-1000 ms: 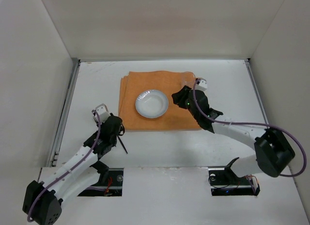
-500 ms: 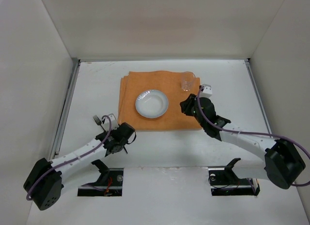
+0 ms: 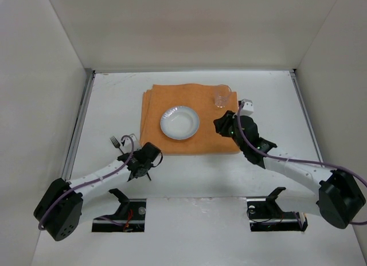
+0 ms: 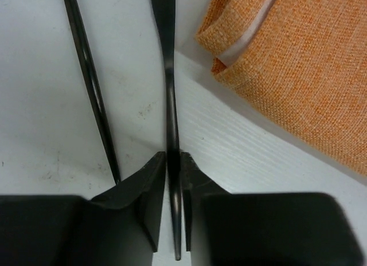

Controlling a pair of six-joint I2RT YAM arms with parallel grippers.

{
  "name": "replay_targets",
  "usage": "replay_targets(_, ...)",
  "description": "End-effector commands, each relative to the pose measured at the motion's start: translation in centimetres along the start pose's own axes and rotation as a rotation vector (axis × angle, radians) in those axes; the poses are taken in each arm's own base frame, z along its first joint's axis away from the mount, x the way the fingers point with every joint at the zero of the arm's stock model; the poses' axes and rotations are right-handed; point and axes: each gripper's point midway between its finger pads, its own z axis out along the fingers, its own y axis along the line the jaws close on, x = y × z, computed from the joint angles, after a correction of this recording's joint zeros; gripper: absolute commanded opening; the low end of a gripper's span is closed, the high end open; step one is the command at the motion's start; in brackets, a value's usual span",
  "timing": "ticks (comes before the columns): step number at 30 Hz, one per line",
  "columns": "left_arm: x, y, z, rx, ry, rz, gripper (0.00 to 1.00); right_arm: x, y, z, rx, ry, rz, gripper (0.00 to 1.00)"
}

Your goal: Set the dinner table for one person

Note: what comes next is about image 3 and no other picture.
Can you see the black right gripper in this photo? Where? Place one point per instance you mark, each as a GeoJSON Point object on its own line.
{"type": "Point", "coordinates": [224, 125]}

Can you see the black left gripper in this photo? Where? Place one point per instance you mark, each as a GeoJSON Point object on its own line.
{"type": "Point", "coordinates": [137, 168]}

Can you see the clear plastic cup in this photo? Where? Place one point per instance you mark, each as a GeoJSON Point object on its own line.
{"type": "Point", "coordinates": [222, 93]}

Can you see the white bowl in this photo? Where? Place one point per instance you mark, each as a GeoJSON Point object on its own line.
{"type": "Point", "coordinates": [179, 122]}

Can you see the orange cloth placemat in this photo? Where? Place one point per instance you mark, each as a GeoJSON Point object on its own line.
{"type": "Point", "coordinates": [157, 100]}

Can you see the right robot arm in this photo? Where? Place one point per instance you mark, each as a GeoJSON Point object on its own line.
{"type": "Point", "coordinates": [338, 197]}

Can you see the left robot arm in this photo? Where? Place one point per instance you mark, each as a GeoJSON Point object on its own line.
{"type": "Point", "coordinates": [66, 204]}

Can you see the black plastic fork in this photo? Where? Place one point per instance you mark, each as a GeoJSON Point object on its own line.
{"type": "Point", "coordinates": [116, 144]}

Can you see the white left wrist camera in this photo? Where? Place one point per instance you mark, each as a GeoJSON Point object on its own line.
{"type": "Point", "coordinates": [128, 142]}

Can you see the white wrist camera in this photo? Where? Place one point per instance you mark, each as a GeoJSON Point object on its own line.
{"type": "Point", "coordinates": [128, 142]}
{"type": "Point", "coordinates": [247, 108]}

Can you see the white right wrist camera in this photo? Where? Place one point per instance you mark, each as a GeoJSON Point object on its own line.
{"type": "Point", "coordinates": [247, 108]}

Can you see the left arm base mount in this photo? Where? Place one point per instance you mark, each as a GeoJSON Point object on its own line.
{"type": "Point", "coordinates": [129, 218]}

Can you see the left aluminium frame rail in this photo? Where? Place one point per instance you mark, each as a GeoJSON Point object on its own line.
{"type": "Point", "coordinates": [78, 126]}

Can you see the aluminium frame rail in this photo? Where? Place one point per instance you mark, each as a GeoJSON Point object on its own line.
{"type": "Point", "coordinates": [305, 113]}
{"type": "Point", "coordinates": [78, 126]}

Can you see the right aluminium frame rail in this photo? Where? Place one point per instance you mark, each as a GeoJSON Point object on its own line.
{"type": "Point", "coordinates": [305, 113]}

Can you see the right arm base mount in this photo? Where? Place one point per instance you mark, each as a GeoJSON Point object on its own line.
{"type": "Point", "coordinates": [265, 215]}

